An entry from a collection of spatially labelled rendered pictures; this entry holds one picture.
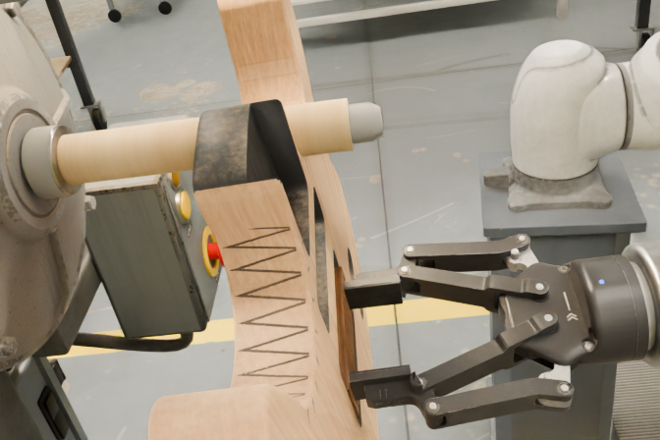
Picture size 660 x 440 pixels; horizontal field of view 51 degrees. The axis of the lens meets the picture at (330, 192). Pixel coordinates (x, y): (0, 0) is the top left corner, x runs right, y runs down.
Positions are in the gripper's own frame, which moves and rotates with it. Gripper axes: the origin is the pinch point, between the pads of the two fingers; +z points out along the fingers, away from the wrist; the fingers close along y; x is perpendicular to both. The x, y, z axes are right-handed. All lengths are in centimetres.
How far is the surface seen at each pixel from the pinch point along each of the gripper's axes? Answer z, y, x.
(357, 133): -2.8, 4.1, 16.9
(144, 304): 24.0, 15.6, -15.4
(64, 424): 37.7, 8.9, -28.3
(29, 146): 16.9, 4.7, 19.0
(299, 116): 0.5, 4.9, 18.1
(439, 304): -14, 86, -138
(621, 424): -51, 39, -124
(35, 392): 38.2, 10.0, -21.7
